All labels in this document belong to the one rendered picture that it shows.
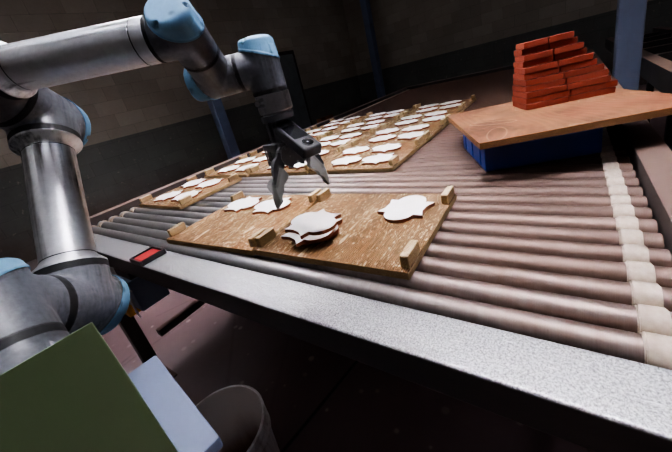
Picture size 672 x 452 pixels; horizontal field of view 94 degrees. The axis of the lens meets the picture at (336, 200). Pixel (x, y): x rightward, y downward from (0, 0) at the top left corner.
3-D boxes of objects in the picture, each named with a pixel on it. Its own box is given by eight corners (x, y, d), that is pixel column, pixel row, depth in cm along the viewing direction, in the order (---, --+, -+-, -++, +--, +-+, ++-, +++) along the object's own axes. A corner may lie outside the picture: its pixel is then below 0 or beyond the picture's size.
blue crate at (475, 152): (605, 153, 85) (608, 116, 82) (484, 173, 93) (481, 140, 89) (552, 131, 114) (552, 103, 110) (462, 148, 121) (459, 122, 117)
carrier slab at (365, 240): (409, 280, 56) (408, 273, 55) (255, 254, 79) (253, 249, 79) (456, 198, 82) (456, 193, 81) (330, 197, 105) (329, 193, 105)
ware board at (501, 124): (719, 106, 70) (720, 98, 69) (480, 150, 81) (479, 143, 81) (589, 90, 115) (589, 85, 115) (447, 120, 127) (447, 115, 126)
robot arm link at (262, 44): (237, 45, 67) (275, 35, 67) (253, 97, 71) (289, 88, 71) (227, 40, 60) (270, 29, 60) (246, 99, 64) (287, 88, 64)
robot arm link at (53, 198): (4, 366, 48) (-31, 83, 61) (87, 346, 62) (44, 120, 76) (77, 334, 48) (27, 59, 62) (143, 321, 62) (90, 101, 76)
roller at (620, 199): (646, 223, 62) (649, 200, 60) (166, 201, 177) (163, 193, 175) (642, 212, 65) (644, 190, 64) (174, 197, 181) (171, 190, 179)
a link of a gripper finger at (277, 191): (269, 205, 75) (279, 168, 75) (281, 209, 70) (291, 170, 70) (257, 203, 73) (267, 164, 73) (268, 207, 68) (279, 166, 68)
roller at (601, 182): (638, 201, 69) (640, 181, 67) (182, 194, 184) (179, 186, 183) (635, 192, 73) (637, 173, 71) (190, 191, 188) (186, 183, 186)
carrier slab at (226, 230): (253, 256, 79) (251, 250, 78) (167, 243, 102) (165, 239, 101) (326, 198, 105) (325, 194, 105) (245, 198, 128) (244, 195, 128)
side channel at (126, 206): (88, 241, 149) (78, 223, 145) (84, 239, 152) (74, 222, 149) (408, 94, 442) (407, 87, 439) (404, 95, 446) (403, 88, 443)
